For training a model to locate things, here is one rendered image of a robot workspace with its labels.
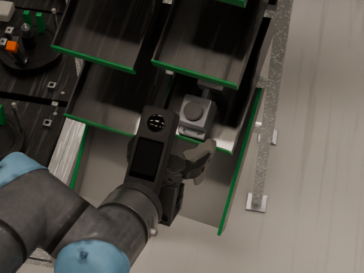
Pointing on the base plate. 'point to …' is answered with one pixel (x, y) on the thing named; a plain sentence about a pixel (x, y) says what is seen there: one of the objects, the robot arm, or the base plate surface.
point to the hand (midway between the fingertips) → (183, 132)
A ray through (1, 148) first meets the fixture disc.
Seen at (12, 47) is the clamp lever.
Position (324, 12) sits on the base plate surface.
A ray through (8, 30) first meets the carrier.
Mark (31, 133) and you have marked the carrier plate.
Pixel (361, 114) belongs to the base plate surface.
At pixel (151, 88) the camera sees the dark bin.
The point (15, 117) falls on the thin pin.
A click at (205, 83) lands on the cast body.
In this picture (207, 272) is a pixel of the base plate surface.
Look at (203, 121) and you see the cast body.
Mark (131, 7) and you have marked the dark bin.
